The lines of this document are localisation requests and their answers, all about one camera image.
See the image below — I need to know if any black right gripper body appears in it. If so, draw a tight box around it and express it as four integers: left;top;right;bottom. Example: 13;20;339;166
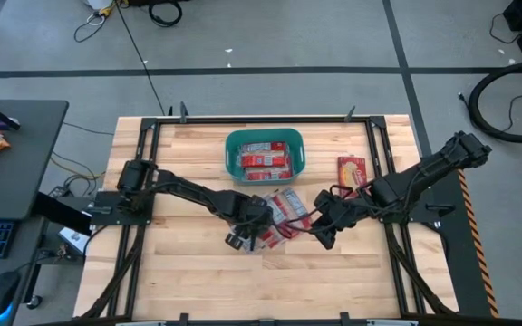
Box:
309;188;372;235

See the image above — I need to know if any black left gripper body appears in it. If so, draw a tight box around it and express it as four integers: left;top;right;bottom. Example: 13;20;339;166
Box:
223;191;276;237

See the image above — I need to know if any red grey popcorn bag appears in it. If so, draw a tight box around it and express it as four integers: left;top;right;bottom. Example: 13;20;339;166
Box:
281;187;313;230
239;140;290;169
243;165;295;182
263;192;298;240
228;221;285;253

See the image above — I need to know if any teal plastic basket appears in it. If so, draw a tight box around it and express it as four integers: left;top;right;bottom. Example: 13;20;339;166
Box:
224;127;307;187

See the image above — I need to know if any flat red yellow popcorn package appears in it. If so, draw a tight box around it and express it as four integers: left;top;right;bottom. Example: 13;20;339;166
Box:
336;156;369;199

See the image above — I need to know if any black platform with hazard stripe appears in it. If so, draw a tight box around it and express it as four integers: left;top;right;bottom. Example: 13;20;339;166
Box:
419;156;501;319

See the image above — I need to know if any white power adapter box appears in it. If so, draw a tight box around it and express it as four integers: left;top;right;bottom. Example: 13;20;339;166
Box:
58;225;92;254

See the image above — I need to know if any black controller box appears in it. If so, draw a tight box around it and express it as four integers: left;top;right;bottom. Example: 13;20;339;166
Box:
32;192;93;236

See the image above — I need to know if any black desk caster wheel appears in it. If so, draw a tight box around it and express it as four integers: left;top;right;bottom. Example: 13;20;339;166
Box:
25;293;44;311

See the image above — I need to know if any black desk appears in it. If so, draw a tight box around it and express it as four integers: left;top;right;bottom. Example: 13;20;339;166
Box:
0;99;70;326

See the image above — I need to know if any white floor device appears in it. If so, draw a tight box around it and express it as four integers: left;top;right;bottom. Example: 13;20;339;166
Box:
83;0;115;17

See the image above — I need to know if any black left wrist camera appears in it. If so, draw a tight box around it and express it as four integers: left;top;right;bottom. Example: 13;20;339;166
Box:
224;231;246;252

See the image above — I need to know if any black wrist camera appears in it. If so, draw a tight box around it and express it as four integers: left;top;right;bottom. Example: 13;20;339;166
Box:
317;229;338;252
224;231;246;252

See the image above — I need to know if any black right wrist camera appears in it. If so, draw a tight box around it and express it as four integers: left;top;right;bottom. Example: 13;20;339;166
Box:
317;229;338;252

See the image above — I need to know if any thick black hose ring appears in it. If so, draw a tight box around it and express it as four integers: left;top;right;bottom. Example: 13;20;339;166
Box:
467;60;522;145

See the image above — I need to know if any coiled black cable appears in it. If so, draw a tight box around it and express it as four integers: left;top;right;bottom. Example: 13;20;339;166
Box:
147;0;184;28

